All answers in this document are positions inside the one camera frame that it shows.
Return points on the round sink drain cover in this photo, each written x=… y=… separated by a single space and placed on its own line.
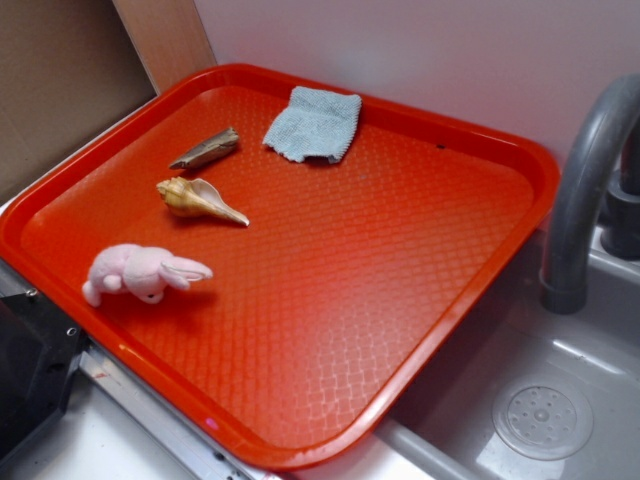
x=541 y=421

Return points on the wooden board strip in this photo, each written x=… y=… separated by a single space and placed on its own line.
x=169 y=38

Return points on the grey curved faucet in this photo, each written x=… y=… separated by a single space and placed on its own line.
x=579 y=202

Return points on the grey plastic sink basin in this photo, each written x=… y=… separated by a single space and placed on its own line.
x=443 y=422

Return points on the light blue knitted cloth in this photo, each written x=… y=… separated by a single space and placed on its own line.
x=315 y=123

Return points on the pink plush bunny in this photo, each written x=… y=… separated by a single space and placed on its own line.
x=143 y=272

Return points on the aluminium rail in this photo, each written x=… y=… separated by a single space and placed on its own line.
x=170 y=430

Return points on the brown cardboard panel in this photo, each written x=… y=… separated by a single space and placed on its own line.
x=68 y=72

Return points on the red plastic tray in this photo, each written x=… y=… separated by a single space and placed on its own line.
x=321 y=311

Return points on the beige conch shell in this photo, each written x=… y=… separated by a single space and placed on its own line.
x=197 y=198

